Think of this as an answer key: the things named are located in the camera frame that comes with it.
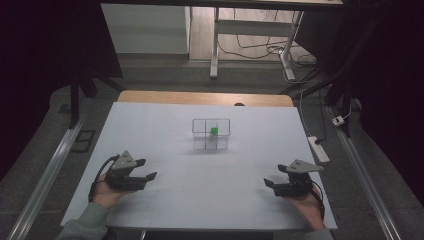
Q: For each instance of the small white adapter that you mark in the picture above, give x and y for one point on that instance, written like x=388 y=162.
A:
x=338 y=120

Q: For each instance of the person's right hand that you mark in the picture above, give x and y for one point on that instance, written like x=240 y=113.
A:
x=308 y=210

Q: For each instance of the aluminium rail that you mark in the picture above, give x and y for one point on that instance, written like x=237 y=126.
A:
x=363 y=180
x=46 y=180

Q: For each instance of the white cabinet panel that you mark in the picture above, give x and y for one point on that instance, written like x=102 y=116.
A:
x=146 y=28

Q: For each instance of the black floor frame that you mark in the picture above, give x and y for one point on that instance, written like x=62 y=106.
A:
x=83 y=141

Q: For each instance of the white desk frame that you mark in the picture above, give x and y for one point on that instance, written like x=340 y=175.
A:
x=253 y=27

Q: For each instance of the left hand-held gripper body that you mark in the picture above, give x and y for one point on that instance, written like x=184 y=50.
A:
x=123 y=178

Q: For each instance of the black metal stand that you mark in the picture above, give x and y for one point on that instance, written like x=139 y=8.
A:
x=74 y=100

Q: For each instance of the white table cover sheet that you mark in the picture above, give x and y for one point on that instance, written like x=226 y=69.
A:
x=213 y=200

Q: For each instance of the white power strip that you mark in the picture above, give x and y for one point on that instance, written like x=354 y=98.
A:
x=318 y=150

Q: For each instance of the dark curtain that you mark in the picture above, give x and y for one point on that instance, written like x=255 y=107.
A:
x=390 y=83
x=40 y=66

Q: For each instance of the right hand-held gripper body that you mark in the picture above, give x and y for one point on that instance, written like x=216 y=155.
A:
x=295 y=186

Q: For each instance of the clear plastic organizer box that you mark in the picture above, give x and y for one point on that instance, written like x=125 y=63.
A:
x=203 y=138

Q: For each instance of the person's left hand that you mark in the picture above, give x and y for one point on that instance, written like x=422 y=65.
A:
x=106 y=195

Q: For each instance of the wooden table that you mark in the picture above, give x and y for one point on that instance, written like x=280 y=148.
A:
x=200 y=97

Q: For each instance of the small green block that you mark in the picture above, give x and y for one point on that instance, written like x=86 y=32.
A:
x=214 y=131

